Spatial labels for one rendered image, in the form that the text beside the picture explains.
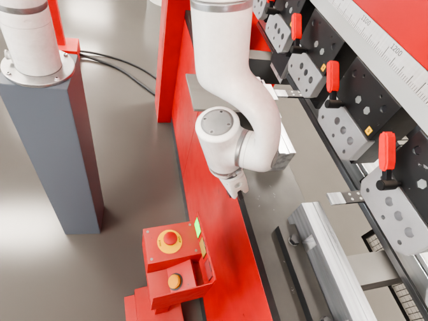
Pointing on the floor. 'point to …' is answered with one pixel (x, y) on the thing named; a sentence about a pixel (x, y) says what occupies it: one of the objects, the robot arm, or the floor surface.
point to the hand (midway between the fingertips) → (232, 190)
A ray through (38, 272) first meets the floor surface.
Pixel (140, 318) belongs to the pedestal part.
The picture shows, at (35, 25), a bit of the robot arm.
